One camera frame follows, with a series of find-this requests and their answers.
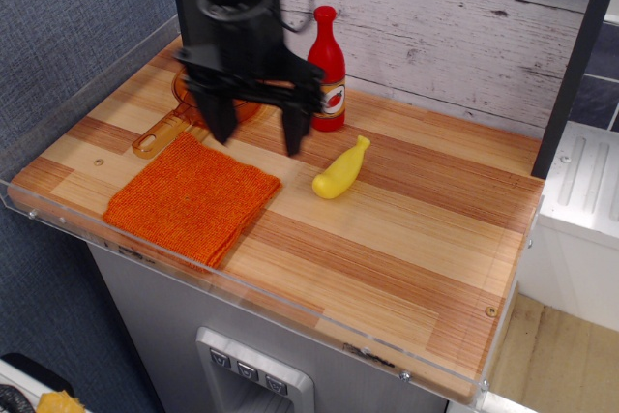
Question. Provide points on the white toy sink unit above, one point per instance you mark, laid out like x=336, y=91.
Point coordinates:
x=571, y=260

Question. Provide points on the silver dispenser panel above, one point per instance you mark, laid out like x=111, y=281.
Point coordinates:
x=243, y=379

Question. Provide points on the red toy sauce bottle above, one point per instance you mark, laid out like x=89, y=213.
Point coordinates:
x=328, y=56

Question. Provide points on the orange transparent toy pan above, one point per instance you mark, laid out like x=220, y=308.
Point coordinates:
x=184, y=118

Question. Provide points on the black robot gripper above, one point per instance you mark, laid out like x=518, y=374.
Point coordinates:
x=251, y=61

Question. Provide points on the dark vertical post right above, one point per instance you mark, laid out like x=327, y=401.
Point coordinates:
x=559, y=117

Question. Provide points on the clear acrylic table guard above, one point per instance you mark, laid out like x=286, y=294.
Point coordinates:
x=415, y=262

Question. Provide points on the orange knitted cloth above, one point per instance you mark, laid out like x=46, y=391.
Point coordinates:
x=192, y=200

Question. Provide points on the yellow toy squash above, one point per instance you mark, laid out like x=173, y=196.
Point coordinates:
x=343, y=171

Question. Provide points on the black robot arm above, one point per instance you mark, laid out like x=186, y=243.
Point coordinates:
x=234, y=50

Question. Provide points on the yellow object bottom left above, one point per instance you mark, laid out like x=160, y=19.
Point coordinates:
x=59, y=402

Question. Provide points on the grey toy fridge cabinet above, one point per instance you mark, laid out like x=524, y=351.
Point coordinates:
x=163, y=308

